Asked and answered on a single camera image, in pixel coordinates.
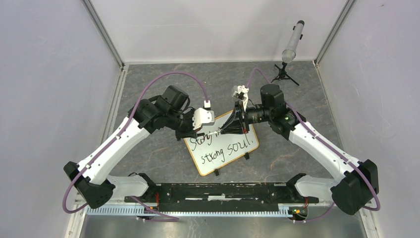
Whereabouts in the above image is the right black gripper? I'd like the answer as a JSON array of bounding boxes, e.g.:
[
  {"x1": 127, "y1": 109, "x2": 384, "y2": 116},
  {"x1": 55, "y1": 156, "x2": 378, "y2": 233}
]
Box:
[{"x1": 220, "y1": 100, "x2": 272, "y2": 134}]

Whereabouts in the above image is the grey slotted cable duct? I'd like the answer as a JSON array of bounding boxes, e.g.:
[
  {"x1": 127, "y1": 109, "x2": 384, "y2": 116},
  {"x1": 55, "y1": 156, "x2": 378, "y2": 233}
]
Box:
[{"x1": 86, "y1": 205, "x2": 292, "y2": 218}]

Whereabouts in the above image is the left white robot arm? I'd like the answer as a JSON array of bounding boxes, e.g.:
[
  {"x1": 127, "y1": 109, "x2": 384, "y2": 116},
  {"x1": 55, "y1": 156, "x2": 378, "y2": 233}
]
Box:
[{"x1": 64, "y1": 85, "x2": 215, "y2": 209}]

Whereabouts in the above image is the white black marker pen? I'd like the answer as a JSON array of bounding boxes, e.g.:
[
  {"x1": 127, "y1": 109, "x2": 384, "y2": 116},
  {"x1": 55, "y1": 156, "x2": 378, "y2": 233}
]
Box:
[{"x1": 206, "y1": 130, "x2": 221, "y2": 135}]

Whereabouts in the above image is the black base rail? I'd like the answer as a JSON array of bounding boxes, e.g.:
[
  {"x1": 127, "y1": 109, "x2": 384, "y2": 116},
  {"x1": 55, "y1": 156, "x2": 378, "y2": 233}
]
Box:
[{"x1": 138, "y1": 182, "x2": 319, "y2": 212}]

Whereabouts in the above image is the yellow framed whiteboard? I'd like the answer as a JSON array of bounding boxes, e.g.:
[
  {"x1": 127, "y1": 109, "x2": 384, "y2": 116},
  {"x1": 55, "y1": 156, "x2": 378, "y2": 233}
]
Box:
[{"x1": 184, "y1": 111, "x2": 260, "y2": 176}]

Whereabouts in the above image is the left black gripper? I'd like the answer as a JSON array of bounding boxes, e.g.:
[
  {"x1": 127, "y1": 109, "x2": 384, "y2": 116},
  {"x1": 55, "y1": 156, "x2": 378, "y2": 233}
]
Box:
[{"x1": 166, "y1": 108, "x2": 203, "y2": 142}]

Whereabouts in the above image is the black microphone tripod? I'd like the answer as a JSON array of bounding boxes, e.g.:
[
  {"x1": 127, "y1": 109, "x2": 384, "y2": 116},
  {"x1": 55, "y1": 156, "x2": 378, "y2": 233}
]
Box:
[{"x1": 271, "y1": 62, "x2": 300, "y2": 86}]

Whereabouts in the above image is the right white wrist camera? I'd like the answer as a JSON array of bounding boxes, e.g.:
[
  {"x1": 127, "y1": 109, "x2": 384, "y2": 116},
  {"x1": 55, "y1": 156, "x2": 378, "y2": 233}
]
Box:
[{"x1": 232, "y1": 85, "x2": 249, "y2": 111}]

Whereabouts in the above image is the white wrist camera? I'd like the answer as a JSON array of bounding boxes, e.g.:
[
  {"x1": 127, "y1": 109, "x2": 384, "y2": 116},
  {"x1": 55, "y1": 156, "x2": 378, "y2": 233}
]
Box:
[
  {"x1": 192, "y1": 101, "x2": 215, "y2": 131},
  {"x1": 232, "y1": 85, "x2": 249, "y2": 111}
]

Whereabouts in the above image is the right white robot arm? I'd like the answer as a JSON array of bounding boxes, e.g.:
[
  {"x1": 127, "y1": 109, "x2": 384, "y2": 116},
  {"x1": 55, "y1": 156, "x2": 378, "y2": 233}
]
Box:
[{"x1": 219, "y1": 84, "x2": 381, "y2": 215}]

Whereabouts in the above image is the silver microphone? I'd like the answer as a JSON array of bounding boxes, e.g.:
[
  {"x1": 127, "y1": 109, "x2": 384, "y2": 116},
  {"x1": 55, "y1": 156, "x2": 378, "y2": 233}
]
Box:
[{"x1": 282, "y1": 20, "x2": 305, "y2": 63}]

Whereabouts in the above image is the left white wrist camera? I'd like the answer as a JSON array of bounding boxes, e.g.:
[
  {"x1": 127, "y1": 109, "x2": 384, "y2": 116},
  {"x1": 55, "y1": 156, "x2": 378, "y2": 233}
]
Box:
[{"x1": 192, "y1": 101, "x2": 215, "y2": 131}]

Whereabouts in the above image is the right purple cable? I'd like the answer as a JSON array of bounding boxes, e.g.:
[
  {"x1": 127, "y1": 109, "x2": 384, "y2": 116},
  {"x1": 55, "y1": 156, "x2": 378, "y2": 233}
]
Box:
[{"x1": 246, "y1": 68, "x2": 381, "y2": 223}]

